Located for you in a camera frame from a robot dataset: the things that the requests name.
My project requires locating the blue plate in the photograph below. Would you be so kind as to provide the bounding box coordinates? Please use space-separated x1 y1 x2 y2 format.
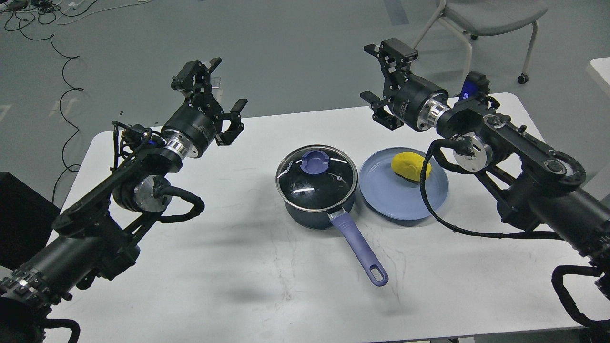
359 147 449 220

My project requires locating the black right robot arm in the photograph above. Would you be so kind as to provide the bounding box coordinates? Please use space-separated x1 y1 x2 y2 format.
360 38 610 337

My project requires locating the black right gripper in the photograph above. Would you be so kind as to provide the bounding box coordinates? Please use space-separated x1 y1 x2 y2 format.
360 38 449 132

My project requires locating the dark saucepan with purple handle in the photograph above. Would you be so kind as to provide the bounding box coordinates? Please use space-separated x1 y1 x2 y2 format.
275 145 389 287

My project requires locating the yellow potato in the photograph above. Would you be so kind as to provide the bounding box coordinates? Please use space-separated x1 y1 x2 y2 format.
390 152 425 183

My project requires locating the grey office chair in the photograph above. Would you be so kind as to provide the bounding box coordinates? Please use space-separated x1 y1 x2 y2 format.
411 0 548 84

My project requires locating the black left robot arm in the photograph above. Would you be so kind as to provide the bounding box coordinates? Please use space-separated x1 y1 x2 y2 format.
1 57 247 343

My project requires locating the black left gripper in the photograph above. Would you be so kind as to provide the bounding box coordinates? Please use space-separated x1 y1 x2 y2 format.
161 57 248 158

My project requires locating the black box at left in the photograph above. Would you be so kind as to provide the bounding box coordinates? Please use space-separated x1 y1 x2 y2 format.
0 171 60 271

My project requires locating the white cable on floor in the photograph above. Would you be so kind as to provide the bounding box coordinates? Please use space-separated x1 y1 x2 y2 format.
55 0 155 25

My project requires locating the glass lid with purple knob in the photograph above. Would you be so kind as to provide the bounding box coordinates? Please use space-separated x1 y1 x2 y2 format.
276 145 358 212

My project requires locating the white table corner at right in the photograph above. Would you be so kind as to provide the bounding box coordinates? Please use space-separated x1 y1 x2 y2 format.
586 57 610 96

